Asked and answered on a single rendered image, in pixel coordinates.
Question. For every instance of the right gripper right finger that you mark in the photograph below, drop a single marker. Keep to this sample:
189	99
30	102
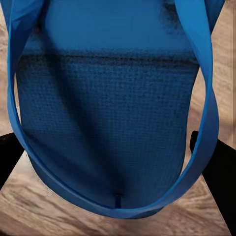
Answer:
220	176

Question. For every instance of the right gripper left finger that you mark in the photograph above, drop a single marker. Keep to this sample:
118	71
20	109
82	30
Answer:
10	152

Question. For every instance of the sandal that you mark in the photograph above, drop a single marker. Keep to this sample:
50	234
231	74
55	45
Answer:
104	90

